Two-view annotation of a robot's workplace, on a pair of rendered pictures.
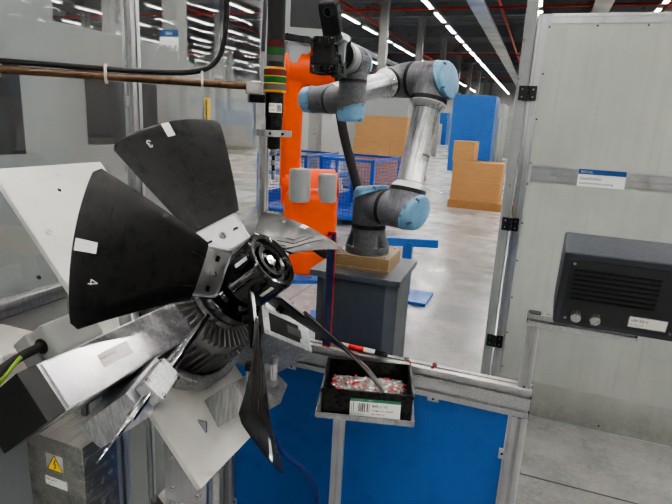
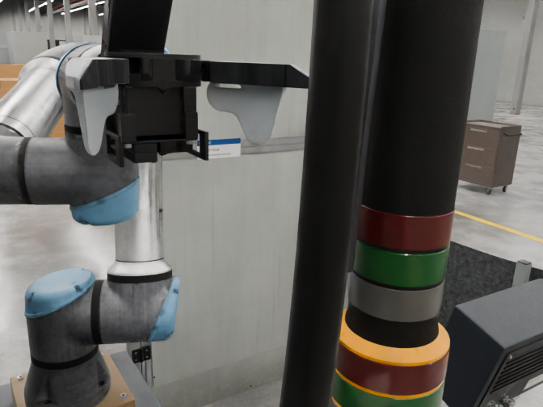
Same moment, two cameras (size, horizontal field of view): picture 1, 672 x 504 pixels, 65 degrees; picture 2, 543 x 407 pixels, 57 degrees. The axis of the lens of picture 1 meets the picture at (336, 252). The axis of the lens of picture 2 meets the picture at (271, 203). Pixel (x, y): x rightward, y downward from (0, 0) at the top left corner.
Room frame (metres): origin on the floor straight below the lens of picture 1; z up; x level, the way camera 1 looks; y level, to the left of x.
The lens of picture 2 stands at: (0.99, 0.29, 1.67)
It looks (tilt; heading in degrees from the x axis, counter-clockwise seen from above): 16 degrees down; 308
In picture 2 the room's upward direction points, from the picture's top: 2 degrees clockwise
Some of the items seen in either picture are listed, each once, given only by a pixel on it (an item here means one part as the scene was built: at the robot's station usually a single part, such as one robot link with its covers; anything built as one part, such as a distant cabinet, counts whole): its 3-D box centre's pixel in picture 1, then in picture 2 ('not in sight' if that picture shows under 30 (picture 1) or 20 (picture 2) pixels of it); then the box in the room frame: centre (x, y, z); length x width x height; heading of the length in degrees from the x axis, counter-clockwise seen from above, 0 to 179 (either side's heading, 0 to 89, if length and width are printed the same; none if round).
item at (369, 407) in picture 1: (367, 388); not in sight; (1.18, -0.10, 0.85); 0.22 x 0.17 x 0.07; 86
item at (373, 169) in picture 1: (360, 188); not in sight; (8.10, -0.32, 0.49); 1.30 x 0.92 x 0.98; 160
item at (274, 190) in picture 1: (298, 182); not in sight; (8.40, 0.65, 0.49); 1.27 x 0.88 x 0.98; 160
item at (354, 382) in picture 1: (368, 393); not in sight; (1.18, -0.10, 0.83); 0.19 x 0.14 x 0.04; 86
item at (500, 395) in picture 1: (360, 365); not in sight; (1.36, -0.09, 0.82); 0.90 x 0.04 x 0.08; 70
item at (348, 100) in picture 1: (347, 100); (88, 172); (1.49, -0.01, 1.53); 0.11 x 0.08 x 0.11; 48
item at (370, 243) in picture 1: (367, 237); (66, 367); (1.78, -0.11, 1.10); 0.15 x 0.15 x 0.10
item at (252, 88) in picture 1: (269, 110); not in sight; (1.05, 0.14, 1.49); 0.09 x 0.07 x 0.10; 105
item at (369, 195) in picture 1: (372, 203); (65, 311); (1.77, -0.11, 1.21); 0.13 x 0.12 x 0.14; 48
